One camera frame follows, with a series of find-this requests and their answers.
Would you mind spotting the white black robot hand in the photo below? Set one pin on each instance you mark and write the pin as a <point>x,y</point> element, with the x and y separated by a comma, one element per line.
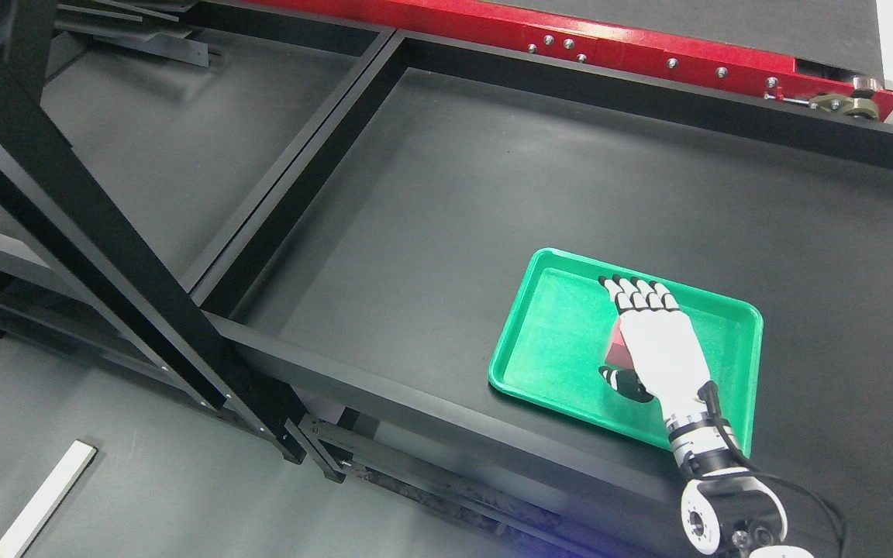
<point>667,360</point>

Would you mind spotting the pink block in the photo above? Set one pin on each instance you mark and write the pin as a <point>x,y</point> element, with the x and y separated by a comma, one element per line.
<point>617,354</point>

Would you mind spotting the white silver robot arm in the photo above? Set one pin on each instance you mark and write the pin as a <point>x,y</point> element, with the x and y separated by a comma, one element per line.
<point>726,511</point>

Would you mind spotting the green tray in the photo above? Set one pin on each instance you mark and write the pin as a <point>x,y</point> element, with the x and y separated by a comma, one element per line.
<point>557,335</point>

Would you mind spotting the black metal shelf rack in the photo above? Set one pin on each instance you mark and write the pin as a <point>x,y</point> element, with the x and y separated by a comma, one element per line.
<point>349,210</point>

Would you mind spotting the white standing desk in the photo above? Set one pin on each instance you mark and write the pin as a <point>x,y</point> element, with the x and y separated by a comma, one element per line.
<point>29,523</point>

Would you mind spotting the red conveyor frame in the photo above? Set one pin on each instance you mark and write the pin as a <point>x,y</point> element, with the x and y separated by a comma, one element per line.
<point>715,65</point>

